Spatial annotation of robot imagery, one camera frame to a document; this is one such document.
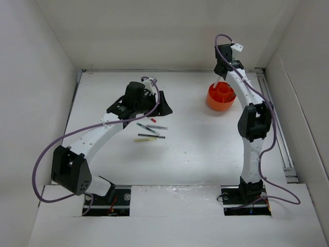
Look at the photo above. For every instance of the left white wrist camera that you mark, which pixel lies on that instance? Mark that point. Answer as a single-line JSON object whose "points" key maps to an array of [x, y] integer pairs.
{"points": [[149, 83]]}

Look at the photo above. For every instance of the orange round organizer container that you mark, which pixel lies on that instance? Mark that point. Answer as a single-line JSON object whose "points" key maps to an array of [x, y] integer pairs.
{"points": [[216, 98]]}

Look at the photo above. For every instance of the black slim pen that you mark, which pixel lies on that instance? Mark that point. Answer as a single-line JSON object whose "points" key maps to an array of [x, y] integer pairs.
{"points": [[153, 136]]}

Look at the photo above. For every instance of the yellow highlighter pen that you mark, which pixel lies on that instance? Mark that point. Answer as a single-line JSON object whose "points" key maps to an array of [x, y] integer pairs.
{"points": [[148, 139]]}

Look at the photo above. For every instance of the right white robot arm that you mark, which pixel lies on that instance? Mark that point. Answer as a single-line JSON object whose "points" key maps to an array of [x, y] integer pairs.
{"points": [[253, 125]]}

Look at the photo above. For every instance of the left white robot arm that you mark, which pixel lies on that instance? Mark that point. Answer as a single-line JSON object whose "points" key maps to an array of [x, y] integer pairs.
{"points": [[70, 165]]}

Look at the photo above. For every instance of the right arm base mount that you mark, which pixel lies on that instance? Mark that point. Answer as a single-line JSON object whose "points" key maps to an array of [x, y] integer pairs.
{"points": [[234, 204]]}

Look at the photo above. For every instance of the green black pen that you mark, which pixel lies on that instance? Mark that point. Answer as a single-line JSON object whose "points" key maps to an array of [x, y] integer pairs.
{"points": [[146, 128]]}

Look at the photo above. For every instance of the grey purple pen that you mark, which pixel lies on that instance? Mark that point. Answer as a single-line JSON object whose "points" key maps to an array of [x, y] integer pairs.
{"points": [[157, 127]]}

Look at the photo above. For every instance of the black handled scissors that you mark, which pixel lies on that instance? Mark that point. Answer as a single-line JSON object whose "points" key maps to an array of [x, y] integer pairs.
{"points": [[232, 96]]}

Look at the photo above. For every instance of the back aluminium rail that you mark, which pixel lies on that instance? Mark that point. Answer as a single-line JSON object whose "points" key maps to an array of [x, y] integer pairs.
{"points": [[147, 70]]}

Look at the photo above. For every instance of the right aluminium rail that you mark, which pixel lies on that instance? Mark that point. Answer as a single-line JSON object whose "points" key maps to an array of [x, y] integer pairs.
{"points": [[288, 167]]}

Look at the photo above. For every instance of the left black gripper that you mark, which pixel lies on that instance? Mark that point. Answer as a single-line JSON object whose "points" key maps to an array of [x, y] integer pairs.
{"points": [[163, 109]]}

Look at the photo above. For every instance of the aluminium rail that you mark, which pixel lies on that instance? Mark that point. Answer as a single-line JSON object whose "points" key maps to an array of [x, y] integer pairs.
{"points": [[147, 70], [288, 167]]}

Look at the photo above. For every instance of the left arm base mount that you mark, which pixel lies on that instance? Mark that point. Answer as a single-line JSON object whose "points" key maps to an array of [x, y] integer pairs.
{"points": [[118, 206]]}

